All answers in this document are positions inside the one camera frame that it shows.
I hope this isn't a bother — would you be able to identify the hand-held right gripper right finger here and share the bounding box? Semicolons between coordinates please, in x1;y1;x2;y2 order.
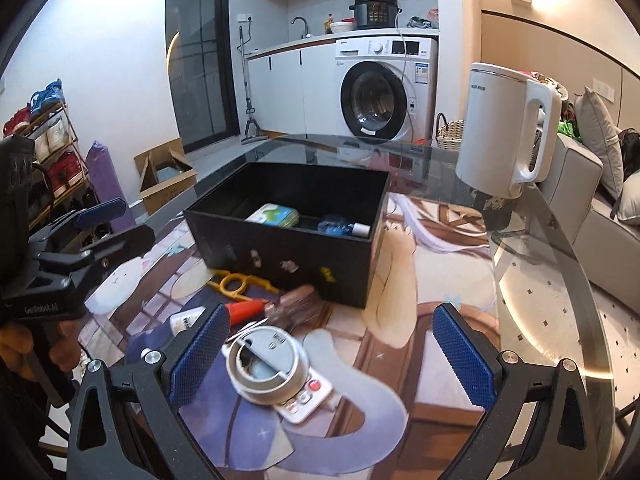
431;303;588;480

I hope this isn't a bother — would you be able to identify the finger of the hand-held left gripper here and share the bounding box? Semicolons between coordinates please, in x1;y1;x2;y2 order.
32;224;157;287
30;198;127;257

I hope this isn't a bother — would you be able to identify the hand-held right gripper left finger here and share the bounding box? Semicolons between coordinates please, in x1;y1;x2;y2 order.
65;303;232;480

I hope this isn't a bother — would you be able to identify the yellow plastic tool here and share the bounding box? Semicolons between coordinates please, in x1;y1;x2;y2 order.
207;270;280;295

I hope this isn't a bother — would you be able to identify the round silver metal case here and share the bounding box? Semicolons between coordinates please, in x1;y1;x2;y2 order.
225;325;312;406

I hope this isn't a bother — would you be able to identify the clear handle screwdriver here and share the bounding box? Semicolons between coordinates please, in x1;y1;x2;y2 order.
265;285;326;332

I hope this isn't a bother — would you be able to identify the white remote with red button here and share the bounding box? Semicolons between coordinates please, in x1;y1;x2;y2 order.
272;367;335;425

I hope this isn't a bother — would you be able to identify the black storage box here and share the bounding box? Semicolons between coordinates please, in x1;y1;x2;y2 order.
183;161;392;309

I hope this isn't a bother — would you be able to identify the person's left hand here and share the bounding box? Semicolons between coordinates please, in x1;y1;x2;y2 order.
0;317;86;378

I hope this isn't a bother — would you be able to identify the white tube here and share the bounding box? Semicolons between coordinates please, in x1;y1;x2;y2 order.
169;306;207;337

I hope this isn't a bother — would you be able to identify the purple yoga mat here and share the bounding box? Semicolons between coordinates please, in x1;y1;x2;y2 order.
85;141;136;233

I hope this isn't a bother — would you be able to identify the cardboard box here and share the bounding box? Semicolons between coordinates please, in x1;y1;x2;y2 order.
134;137;199;216

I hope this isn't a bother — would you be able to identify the wooden shoe rack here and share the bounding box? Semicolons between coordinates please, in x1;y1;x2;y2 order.
0;80;101;246

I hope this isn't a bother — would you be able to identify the printed table mat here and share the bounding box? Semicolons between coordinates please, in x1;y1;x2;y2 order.
75;180;501;480

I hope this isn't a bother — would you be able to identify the green white packet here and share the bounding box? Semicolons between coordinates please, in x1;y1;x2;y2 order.
246;203;301;228

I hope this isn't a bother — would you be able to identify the black framed glass door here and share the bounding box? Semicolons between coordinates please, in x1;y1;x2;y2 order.
165;0;240;153

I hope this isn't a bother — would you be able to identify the blue bottle with white cap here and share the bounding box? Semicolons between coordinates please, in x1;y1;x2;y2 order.
317;214;372;239

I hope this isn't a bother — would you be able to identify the flat mop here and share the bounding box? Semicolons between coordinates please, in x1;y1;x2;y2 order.
238;25;268;147

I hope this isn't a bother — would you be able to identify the white base cabinet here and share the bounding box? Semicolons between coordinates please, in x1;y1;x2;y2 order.
247;35;346;136

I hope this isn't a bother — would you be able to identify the grey sofa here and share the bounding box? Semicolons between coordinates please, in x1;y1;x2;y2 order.
537;132;640;306

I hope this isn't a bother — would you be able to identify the wicker basket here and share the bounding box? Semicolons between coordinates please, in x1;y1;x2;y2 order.
436;112;467;151

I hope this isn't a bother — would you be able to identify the white electric kettle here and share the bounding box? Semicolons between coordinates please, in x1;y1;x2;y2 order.
455;61;563;200

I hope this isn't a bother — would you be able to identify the grey cushion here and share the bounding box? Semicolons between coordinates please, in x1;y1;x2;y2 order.
574;87;626;201

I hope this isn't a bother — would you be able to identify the black bag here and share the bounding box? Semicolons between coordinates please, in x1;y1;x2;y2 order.
620;129;640;181

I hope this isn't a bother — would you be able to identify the white washing machine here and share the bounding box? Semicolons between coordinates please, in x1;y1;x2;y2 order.
334;36;439;143

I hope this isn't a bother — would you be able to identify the black pressure cooker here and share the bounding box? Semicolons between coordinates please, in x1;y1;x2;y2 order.
348;0;401;31

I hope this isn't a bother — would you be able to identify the red handled tool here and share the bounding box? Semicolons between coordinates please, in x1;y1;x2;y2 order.
224;299;271;322

